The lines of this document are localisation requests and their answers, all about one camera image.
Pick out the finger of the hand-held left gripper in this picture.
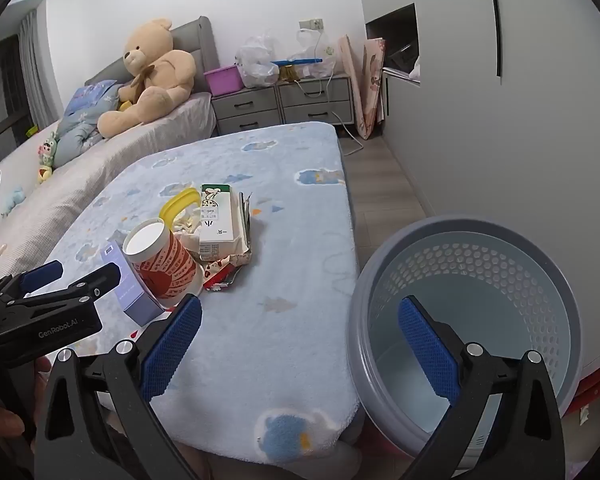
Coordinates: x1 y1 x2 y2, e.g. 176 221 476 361
0 260 64 307
0 262 122 322

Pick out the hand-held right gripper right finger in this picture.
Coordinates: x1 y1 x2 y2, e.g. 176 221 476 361
397 294 566 480

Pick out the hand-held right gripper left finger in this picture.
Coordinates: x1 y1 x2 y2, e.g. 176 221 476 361
34 294 216 480

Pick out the small purple box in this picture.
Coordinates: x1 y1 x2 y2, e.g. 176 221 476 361
100 241 167 327

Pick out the red and white paper cup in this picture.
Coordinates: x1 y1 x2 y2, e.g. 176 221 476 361
122 218 198 311

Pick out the grey perforated waste basket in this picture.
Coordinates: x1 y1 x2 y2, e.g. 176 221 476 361
346 215 586 471

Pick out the white tissue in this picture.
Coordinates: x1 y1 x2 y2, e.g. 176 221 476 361
172 207 203 236

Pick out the yellow plastic lid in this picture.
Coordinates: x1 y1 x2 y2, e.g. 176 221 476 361
159 187 203 233

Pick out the red and beige snack wrapper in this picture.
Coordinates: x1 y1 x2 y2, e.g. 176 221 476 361
197 191 254 291

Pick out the green and white milk carton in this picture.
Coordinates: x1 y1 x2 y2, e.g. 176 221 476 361
198 183 248 262

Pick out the person's left hand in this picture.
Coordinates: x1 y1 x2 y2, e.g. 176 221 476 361
0 401 28 441

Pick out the small blue plush toy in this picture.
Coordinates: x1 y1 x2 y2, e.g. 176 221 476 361
1 187 28 218

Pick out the bed with pale sheet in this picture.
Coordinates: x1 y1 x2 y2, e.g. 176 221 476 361
0 92 217 281

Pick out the small green plush toy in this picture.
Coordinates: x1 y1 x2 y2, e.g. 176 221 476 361
39 131 60 168

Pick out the blue patterned pillow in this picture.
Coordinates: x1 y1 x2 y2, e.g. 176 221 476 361
54 110 112 168

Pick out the red hoop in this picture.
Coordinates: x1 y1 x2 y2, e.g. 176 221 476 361
562 355 600 418

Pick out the blue printed pillow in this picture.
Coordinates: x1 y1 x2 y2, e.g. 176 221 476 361
62 80 123 118

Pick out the dark window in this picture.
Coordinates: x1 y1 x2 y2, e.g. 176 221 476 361
0 35 36 153

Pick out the grey curtain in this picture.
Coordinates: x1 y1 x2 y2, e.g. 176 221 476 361
17 10 66 128

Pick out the large beige teddy bear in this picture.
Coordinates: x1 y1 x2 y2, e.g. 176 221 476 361
96 17 197 139

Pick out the grey two-drawer nightstand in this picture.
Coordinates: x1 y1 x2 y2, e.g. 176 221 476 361
276 74 355 126
211 86 283 136

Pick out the purple storage box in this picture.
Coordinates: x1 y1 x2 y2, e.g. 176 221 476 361
203 65 244 97

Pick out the white wardrobe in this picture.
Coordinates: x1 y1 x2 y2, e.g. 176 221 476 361
352 0 600 376

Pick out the grey padded headboard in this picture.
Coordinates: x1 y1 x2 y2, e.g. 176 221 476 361
84 16 220 96

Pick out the clear plastic bag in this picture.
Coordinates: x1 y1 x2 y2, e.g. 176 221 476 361
235 35 281 89
286 29 338 80

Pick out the pink folded mat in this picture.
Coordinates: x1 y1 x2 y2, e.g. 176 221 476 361
362 37 388 126
337 35 376 140

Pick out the white cable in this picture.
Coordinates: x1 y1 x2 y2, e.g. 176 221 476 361
292 27 365 157

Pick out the blue handled brush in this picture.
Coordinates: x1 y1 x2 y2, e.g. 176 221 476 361
270 57 324 83

